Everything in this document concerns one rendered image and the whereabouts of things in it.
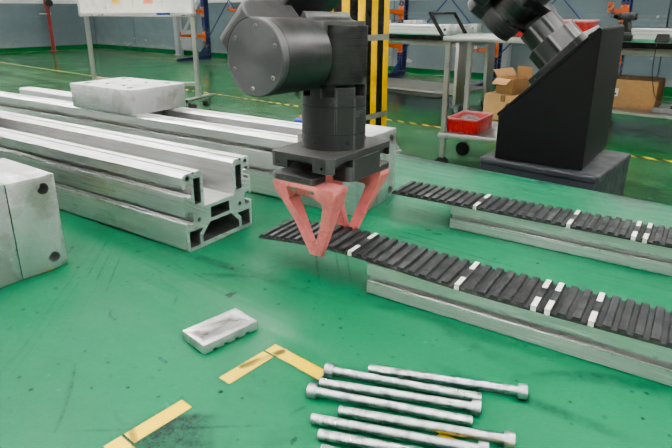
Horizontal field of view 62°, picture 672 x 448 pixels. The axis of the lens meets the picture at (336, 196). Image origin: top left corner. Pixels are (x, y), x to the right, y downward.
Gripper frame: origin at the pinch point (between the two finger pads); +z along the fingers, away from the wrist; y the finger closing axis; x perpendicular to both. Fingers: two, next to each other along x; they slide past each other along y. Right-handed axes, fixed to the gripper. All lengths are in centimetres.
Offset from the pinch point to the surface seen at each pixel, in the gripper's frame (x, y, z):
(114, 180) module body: -26.4, 4.8, -2.4
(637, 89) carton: -26, -492, 33
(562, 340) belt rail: 21.7, 1.5, 2.6
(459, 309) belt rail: 13.6, 1.5, 2.6
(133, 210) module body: -23.7, 4.7, 0.6
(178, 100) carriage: -47, -23, -7
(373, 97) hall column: -172, -304, 32
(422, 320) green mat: 11.1, 3.1, 3.7
